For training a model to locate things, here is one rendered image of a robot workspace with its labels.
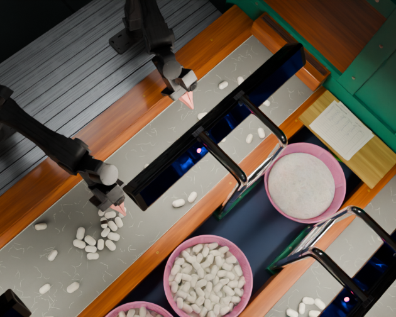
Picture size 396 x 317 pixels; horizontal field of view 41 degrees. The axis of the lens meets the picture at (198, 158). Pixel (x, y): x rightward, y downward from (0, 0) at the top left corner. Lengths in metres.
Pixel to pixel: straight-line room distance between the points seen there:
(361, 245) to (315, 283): 0.20
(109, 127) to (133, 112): 0.09
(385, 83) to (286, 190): 0.45
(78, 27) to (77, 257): 0.82
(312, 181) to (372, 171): 0.20
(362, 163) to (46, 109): 1.06
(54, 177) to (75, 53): 0.48
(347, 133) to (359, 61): 0.27
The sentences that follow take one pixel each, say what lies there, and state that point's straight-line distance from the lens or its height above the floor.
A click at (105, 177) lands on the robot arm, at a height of 1.01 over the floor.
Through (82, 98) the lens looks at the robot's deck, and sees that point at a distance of 1.85.
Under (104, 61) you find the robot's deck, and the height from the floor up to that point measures 0.67.
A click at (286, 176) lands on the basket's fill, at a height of 0.73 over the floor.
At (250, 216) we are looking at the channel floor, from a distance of 1.74.
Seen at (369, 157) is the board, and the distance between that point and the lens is 1.81.
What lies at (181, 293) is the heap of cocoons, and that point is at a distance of 1.61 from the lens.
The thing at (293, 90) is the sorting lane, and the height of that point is 0.74.
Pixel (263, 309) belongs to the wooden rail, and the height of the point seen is 0.77.
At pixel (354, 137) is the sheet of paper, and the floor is 0.78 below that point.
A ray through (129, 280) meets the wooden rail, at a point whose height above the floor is 0.77.
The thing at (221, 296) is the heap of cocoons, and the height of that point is 0.73.
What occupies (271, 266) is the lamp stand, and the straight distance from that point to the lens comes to 1.69.
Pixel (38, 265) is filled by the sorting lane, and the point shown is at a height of 0.74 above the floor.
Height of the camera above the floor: 2.35
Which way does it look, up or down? 72 degrees down
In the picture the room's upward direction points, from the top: 19 degrees clockwise
